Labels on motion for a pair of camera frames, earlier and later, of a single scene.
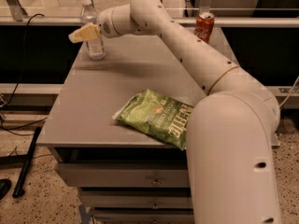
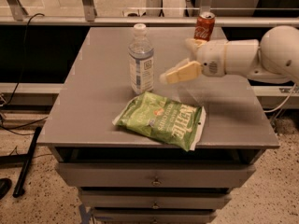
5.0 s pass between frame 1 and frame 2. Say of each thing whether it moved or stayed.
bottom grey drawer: stayed
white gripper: moved
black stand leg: stayed
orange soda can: stayed
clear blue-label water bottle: moved
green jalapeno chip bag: stayed
